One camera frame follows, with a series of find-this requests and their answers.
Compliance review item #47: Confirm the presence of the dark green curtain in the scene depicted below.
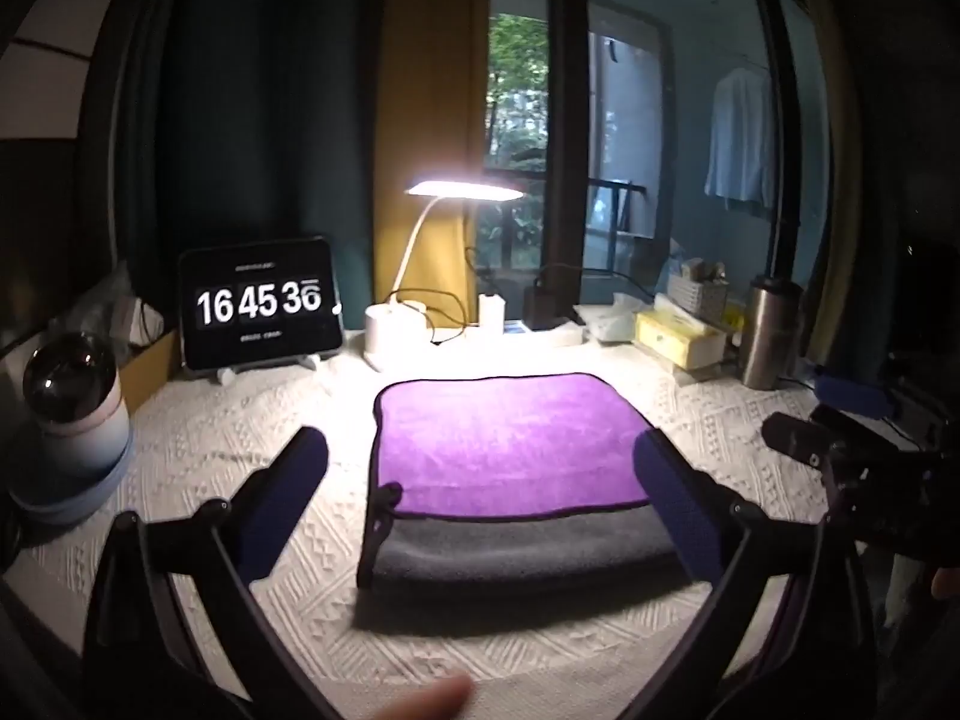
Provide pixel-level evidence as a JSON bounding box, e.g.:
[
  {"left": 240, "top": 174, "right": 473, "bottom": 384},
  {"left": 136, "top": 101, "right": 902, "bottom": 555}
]
[{"left": 112, "top": 0, "right": 391, "bottom": 308}]

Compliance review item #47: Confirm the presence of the yellow curtain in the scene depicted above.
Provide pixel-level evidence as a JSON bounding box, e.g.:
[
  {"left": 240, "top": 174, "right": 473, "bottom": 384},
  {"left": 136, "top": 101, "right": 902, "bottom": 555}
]
[{"left": 373, "top": 0, "right": 492, "bottom": 331}]

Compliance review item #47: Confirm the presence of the white tissue pack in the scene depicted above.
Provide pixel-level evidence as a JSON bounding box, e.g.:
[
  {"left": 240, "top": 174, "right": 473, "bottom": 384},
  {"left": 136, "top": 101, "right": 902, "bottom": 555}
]
[{"left": 574, "top": 292, "right": 647, "bottom": 346}]

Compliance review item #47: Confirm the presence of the black cable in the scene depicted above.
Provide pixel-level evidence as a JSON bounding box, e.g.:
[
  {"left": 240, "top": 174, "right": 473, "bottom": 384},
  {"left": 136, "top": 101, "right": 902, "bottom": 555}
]
[{"left": 386, "top": 289, "right": 481, "bottom": 347}]

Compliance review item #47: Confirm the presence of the steel thermos bottle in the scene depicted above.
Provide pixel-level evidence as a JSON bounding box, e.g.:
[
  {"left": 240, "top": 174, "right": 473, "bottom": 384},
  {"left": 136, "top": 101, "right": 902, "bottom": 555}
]
[{"left": 739, "top": 275, "right": 804, "bottom": 391}]

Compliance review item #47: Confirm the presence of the white device with dark dome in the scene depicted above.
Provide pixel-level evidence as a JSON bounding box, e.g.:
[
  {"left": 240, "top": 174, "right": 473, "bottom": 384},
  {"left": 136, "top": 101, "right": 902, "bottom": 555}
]
[{"left": 21, "top": 330, "right": 130, "bottom": 477}]

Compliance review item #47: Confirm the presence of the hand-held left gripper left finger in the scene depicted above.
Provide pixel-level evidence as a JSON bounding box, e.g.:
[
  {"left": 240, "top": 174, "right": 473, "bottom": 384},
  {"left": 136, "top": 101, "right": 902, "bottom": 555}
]
[{"left": 81, "top": 426, "right": 353, "bottom": 720}]

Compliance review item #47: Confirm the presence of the dark window frame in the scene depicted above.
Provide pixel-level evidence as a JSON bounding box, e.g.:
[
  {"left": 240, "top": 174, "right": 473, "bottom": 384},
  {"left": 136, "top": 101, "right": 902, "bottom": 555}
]
[{"left": 544, "top": 0, "right": 595, "bottom": 293}]

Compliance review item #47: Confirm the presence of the hanging white shirt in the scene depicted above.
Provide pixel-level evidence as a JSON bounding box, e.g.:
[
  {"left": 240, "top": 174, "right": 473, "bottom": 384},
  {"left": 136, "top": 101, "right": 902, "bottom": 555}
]
[{"left": 703, "top": 67, "right": 781, "bottom": 212}]

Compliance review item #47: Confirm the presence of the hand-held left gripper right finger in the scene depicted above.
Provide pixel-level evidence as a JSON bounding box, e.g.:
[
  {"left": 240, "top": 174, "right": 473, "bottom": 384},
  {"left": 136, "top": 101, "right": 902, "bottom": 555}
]
[{"left": 622, "top": 427, "right": 878, "bottom": 720}]

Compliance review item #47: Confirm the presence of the white woven basket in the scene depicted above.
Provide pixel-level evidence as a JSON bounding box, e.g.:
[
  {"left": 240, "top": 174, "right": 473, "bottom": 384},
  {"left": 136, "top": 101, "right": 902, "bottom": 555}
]
[{"left": 666, "top": 259, "right": 731, "bottom": 310}]

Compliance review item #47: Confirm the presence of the black tablet clock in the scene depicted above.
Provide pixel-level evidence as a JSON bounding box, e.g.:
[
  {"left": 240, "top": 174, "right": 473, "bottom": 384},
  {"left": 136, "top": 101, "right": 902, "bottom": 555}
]
[{"left": 178, "top": 236, "right": 346, "bottom": 372}]

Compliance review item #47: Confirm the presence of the black box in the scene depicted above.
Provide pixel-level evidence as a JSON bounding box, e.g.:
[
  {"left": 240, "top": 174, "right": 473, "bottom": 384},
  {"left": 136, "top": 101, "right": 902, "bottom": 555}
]
[{"left": 523, "top": 264, "right": 587, "bottom": 331}]

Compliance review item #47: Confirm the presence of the white textured tablecloth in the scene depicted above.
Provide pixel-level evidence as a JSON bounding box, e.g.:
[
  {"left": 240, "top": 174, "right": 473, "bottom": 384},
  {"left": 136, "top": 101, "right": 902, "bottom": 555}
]
[{"left": 0, "top": 326, "right": 923, "bottom": 720}]

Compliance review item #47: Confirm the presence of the clear plastic bag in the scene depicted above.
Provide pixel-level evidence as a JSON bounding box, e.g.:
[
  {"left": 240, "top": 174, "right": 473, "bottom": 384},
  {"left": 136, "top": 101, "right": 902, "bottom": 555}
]
[{"left": 52, "top": 262, "right": 166, "bottom": 352}]

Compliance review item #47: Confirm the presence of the grey towel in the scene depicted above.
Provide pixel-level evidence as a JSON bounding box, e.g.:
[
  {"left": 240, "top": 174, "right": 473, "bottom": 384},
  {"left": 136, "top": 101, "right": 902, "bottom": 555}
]
[{"left": 356, "top": 484, "right": 695, "bottom": 593}]

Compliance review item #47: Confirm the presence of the white tablet stand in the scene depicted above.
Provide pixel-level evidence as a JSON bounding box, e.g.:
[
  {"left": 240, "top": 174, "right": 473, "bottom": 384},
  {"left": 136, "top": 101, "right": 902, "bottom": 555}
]
[{"left": 202, "top": 355, "right": 321, "bottom": 385}]

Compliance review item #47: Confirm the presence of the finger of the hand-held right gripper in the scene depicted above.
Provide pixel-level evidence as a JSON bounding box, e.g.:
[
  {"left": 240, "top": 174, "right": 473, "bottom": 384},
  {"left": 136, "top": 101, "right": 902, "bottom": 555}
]
[
  {"left": 761, "top": 411, "right": 835, "bottom": 467},
  {"left": 812, "top": 375, "right": 902, "bottom": 422}
]

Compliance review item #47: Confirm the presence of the person's left hand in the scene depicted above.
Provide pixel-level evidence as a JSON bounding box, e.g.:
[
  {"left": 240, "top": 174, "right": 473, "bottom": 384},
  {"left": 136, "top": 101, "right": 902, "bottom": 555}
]
[{"left": 367, "top": 675, "right": 475, "bottom": 720}]

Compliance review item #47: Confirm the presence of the white power strip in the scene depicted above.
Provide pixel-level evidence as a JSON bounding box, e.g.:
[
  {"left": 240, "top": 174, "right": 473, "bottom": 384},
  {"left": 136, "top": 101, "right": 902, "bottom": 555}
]
[{"left": 504, "top": 321, "right": 593, "bottom": 347}]

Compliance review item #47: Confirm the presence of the cardboard box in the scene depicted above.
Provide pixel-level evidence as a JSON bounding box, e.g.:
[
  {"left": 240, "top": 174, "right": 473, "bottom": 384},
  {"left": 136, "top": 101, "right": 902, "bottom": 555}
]
[{"left": 120, "top": 330, "right": 182, "bottom": 415}]

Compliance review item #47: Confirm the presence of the purple towel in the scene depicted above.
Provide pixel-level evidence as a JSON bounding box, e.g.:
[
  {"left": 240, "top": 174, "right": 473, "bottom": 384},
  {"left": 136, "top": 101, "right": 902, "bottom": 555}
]
[{"left": 373, "top": 373, "right": 652, "bottom": 520}]

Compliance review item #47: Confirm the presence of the white desk lamp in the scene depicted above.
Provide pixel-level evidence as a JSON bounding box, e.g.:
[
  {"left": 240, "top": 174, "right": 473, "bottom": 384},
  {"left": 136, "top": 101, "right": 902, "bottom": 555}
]
[{"left": 365, "top": 178, "right": 524, "bottom": 374}]

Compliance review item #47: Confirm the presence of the yellow tissue box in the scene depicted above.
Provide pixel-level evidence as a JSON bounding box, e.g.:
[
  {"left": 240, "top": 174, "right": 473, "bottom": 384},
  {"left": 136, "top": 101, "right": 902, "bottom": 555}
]
[{"left": 634, "top": 307, "right": 728, "bottom": 371}]

